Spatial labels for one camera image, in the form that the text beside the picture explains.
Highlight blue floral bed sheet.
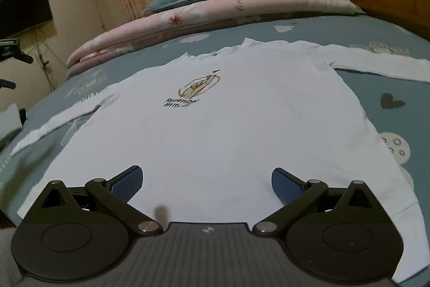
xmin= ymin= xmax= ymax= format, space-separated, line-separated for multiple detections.
xmin=0 ymin=13 xmax=430 ymax=287

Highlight white printed t-shirt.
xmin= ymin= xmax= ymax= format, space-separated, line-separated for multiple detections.
xmin=12 ymin=37 xmax=430 ymax=284

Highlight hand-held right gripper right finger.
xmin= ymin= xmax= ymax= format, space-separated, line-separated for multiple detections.
xmin=252 ymin=167 xmax=374 ymax=237

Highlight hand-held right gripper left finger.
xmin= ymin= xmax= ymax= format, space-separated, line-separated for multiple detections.
xmin=40 ymin=165 xmax=164 ymax=236

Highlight black wall television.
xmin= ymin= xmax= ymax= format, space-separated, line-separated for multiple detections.
xmin=0 ymin=0 xmax=54 ymax=39

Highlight pink floral quilt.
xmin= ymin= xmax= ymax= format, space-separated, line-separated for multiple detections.
xmin=66 ymin=0 xmax=365 ymax=77

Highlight wall cables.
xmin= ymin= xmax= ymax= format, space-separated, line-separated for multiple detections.
xmin=32 ymin=25 xmax=58 ymax=89

